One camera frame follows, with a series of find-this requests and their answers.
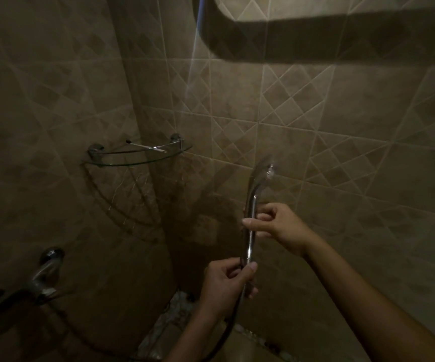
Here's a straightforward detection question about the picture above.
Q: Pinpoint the person's right hand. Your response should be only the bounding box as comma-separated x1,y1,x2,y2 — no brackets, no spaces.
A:
242,202,318,259

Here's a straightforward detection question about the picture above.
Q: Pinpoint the person's left hand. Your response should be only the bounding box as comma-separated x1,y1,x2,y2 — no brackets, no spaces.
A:
199,257,259,320

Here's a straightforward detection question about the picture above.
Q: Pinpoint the chrome handheld shower head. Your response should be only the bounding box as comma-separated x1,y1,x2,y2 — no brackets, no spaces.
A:
241,163,277,267

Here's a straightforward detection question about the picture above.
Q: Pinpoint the dark shower hose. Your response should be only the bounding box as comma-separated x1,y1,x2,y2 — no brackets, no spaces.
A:
46,265,250,362

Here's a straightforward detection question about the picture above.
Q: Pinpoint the person's left forearm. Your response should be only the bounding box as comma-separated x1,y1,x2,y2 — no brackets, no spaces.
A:
163,305,228,362

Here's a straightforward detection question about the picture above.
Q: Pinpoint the person's right forearm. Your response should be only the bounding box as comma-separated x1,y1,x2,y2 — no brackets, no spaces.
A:
301,236,435,362

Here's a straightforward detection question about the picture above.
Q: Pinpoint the glass corner shelf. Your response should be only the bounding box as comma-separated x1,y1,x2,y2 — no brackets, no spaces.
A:
84,133,193,168

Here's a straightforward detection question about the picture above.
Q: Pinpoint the chrome shower mixer tap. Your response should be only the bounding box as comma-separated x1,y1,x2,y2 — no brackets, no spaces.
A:
0,246,66,317

